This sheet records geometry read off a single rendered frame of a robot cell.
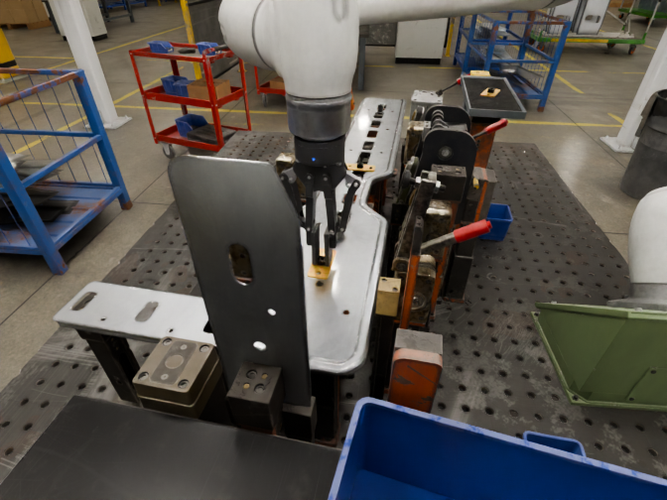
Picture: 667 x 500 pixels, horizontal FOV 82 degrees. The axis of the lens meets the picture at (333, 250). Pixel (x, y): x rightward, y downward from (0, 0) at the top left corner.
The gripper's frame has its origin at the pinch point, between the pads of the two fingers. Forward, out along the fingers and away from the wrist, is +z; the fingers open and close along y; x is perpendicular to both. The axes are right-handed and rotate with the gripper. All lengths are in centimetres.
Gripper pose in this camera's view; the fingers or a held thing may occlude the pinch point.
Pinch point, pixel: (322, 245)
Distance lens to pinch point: 68.2
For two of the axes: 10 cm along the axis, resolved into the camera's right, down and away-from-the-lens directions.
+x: -2.0, 5.8, -7.9
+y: -9.8, -1.2, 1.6
